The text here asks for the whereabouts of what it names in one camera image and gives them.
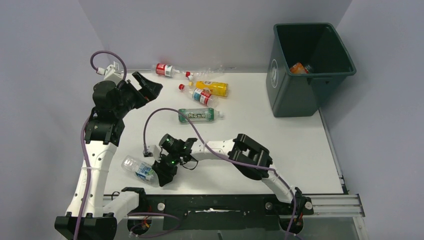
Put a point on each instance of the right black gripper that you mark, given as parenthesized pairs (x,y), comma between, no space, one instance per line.
(166,173)

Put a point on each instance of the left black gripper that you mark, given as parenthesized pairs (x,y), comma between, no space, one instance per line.
(150,90)

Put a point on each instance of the blue white label bottle front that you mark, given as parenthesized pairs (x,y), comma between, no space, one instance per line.
(140,169)

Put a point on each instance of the red blue label bottle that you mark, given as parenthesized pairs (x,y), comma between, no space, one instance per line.
(198,95)

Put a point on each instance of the green tea bottle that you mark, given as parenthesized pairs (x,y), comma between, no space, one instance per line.
(202,115)

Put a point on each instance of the yellow juice bottle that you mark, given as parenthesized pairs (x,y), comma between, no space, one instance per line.
(215,88)

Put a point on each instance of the orange tea bottle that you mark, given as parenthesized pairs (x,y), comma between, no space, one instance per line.
(298,68)

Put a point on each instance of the gold red energy drink bottle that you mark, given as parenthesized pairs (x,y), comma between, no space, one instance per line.
(308,69)

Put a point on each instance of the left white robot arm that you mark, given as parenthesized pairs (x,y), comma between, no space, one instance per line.
(87,217)

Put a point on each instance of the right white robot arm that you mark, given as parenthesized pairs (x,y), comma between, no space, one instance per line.
(252,159)

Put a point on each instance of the dark green plastic bin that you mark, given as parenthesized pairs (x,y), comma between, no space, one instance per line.
(308,62)

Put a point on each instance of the red label bottle at back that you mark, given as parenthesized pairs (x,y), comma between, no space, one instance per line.
(171,71)

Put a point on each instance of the clear crushed bottle at back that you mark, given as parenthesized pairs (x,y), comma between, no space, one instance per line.
(205,74)

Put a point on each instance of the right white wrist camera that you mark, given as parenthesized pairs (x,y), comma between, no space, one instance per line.
(150,151)

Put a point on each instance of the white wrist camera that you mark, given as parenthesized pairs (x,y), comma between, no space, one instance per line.
(111,73)
(150,151)

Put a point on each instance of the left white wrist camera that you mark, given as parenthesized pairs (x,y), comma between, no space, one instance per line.
(111,73)

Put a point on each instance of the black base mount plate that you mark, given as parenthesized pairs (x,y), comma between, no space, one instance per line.
(220,212)

